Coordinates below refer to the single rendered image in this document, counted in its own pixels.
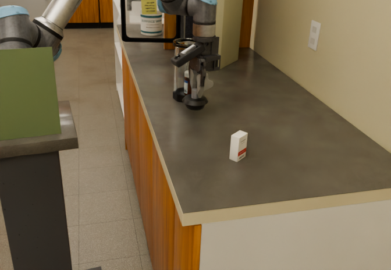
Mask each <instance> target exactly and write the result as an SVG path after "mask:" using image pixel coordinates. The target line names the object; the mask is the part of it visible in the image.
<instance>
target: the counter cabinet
mask: <svg viewBox="0 0 391 270"><path fill-rule="evenodd" d="M122 73H123V104H124V120H125V149H126V150H128V153H129V158H130V164H131V169H132V172H133V177H134V183H135V187H136V192H137V197H138V202H139V206H140V211H141V216H142V220H143V225H144V230H145V235H146V239H147V244H148V249H149V252H150V258H151V263H152V268H153V270H391V199H390V200H382V201H373V202H364V203H359V204H350V205H342V206H337V207H328V208H319V209H311V210H305V211H297V212H288V213H283V214H274V215H265V216H257V217H252V218H243V219H234V220H229V221H220V222H212V223H203V224H198V225H189V226H182V223H181V221H180V218H179V214H178V212H177V209H176V206H175V203H174V200H173V197H172V194H171V192H170V188H169V185H168V182H167V179H166V176H165V173H164V171H163V167H162V164H161V161H160V158H159V155H158V152H157V149H156V147H155V144H154V141H153V138H152V135H151V132H150V128H149V126H148V123H147V120H146V117H145V114H144V111H143V107H142V105H141V102H140V99H139V96H138V93H137V90H136V87H135V85H134V81H133V78H132V76H131V73H130V69H129V66H128V64H127V60H126V57H125V54H124V52H123V48H122Z"/></svg>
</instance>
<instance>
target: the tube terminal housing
mask: <svg viewBox="0 0 391 270"><path fill-rule="evenodd" d="M217 3H218V4H217V6H216V27H215V35H216V37H217V36H218V37H219V50H218V54H219V55H221V65H220V69H221V68H224V67H225V66H227V65H229V64H231V63H233V62H235V61H237V60H238V55H239V42H240V29H241V15H242V8H243V0H217Z"/></svg>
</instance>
